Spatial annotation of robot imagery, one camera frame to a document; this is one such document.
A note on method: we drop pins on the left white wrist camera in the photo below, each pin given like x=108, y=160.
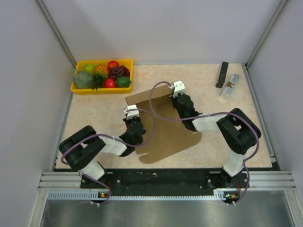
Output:
x=131, y=111

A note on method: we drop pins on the brown cardboard box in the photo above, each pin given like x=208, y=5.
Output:
x=169, y=138

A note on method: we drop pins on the purple grapes bunch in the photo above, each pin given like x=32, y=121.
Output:
x=119, y=71

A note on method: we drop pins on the black carton box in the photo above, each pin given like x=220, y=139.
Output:
x=222, y=75

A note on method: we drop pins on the yellow plastic tray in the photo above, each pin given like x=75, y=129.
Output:
x=98, y=80

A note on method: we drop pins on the green apple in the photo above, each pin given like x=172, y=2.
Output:
x=89, y=68

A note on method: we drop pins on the aluminium frame rail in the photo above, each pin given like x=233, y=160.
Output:
x=66, y=184

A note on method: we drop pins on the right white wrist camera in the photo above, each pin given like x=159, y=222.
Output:
x=177, y=88

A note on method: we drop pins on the red apple back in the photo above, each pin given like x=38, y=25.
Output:
x=112, y=64

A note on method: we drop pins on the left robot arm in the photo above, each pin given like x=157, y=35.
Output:
x=80, y=149

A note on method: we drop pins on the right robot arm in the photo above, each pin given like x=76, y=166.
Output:
x=239, y=132

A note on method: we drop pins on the red apple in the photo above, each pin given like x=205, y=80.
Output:
x=112, y=64
x=109, y=83

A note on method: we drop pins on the green melon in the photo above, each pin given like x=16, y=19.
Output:
x=83, y=80

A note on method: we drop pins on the orange pineapple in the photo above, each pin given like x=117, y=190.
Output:
x=101, y=69

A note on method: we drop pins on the red apple front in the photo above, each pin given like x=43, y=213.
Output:
x=109, y=83

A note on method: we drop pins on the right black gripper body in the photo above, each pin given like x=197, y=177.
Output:
x=175, y=104

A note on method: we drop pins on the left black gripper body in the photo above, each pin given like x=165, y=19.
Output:
x=128, y=122

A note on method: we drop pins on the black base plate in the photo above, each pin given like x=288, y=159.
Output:
x=165, y=181

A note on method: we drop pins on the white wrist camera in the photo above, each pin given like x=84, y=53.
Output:
x=177, y=88
x=131, y=111

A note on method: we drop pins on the green lemon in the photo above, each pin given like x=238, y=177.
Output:
x=123, y=82

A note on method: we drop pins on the white silver carton box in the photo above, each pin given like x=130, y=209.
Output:
x=230, y=86

